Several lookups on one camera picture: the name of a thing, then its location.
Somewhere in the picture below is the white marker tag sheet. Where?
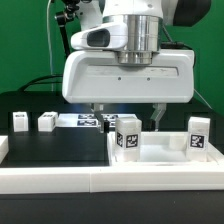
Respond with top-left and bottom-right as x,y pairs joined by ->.
56,113 -> 136,127

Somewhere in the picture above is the white square table top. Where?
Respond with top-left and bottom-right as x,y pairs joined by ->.
107,132 -> 224,166

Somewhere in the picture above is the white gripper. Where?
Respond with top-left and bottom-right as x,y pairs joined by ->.
62,49 -> 194,133

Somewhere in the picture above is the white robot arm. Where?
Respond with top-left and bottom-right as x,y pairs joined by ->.
59,0 -> 211,132

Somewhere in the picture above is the black cable bundle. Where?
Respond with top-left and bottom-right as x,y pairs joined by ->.
18,73 -> 77,92

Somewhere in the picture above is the white U-shaped obstacle fence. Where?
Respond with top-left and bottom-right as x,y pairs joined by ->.
0,134 -> 224,195

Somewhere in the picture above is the white thin cable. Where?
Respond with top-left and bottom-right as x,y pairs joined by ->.
46,0 -> 56,92

